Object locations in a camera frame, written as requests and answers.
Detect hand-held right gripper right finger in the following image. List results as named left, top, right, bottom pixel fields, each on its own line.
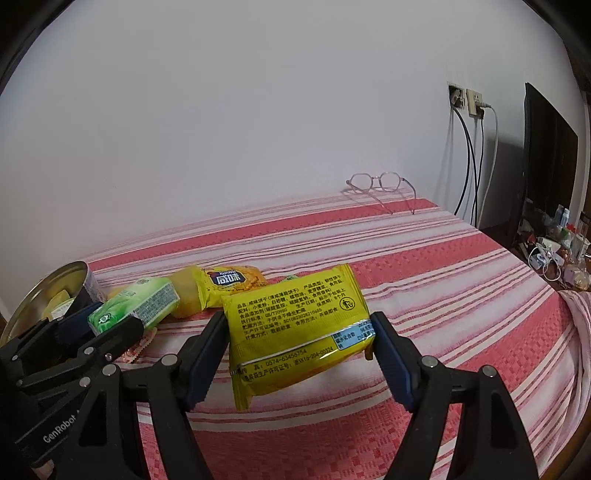
left=369, top=311, right=539, bottom=480

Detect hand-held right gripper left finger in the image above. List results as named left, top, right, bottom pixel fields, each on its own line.
left=60, top=311, right=229, bottom=480

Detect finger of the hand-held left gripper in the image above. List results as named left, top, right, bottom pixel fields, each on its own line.
left=16, top=316, right=146, bottom=400
left=0, top=302, right=103, bottom=370

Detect pink white snack packet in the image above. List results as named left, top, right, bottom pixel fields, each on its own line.
left=119, top=330, right=155, bottom=365

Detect round dark blue metal tin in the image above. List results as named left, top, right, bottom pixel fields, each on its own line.
left=0, top=261, right=105, bottom=347

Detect yellow biscuit packet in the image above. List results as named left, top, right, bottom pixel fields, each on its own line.
left=193, top=264, right=269, bottom=309
left=221, top=263, right=377, bottom=412

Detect red white striped bedsheet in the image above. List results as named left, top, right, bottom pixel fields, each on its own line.
left=85, top=193, right=591, bottom=480

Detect thin-framed eyeglasses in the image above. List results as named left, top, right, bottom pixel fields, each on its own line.
left=345, top=172, right=416, bottom=215

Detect pile of desk clutter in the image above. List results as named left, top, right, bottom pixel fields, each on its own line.
left=517, top=198, right=591, bottom=291

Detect black monitor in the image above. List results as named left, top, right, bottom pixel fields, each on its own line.
left=524, top=82, right=580, bottom=217

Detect black cable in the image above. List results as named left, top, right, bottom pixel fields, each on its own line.
left=454, top=110, right=467, bottom=217
left=456, top=107, right=478, bottom=228

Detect beige wall socket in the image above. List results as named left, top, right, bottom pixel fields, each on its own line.
left=465, top=88, right=485, bottom=118

